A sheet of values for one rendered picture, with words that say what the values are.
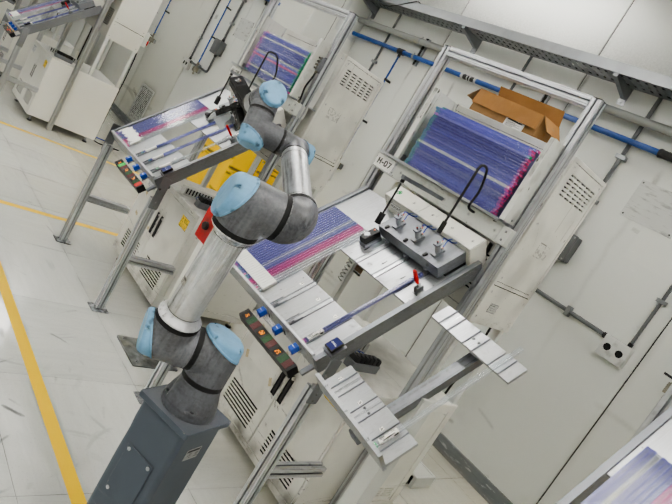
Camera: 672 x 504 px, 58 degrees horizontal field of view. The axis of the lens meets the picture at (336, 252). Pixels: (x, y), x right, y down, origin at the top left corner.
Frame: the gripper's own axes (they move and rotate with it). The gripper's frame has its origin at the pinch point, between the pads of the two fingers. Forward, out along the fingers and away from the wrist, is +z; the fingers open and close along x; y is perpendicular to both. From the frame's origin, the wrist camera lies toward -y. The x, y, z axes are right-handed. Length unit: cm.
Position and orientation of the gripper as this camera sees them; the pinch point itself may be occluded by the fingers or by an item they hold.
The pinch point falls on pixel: (229, 112)
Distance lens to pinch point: 203.2
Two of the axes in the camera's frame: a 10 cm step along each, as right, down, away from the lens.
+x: 8.2, -3.0, 4.9
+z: -5.0, 0.2, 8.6
